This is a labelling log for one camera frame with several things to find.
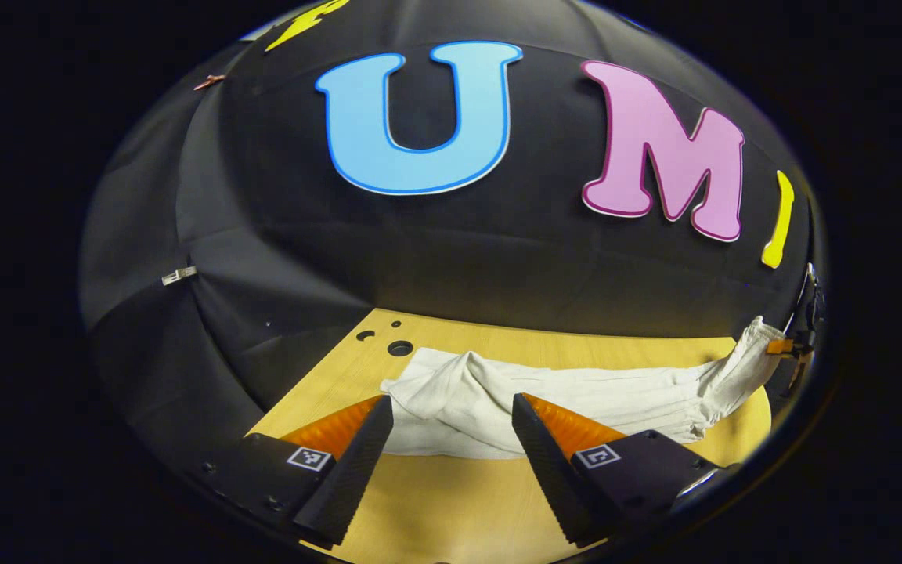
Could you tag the white jeans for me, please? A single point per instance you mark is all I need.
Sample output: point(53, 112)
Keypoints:
point(615, 399)

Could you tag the black backdrop cloth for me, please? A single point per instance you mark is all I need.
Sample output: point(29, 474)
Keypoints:
point(459, 258)

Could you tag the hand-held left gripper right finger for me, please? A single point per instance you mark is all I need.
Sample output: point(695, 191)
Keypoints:
point(549, 478)

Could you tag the small orange clip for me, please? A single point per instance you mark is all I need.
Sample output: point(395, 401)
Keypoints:
point(208, 81)

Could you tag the small white clip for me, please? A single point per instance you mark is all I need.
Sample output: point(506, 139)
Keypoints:
point(178, 275)

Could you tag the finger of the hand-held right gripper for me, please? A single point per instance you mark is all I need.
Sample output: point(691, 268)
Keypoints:
point(780, 345)

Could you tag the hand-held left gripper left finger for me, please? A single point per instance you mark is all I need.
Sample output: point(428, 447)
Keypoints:
point(357, 466)

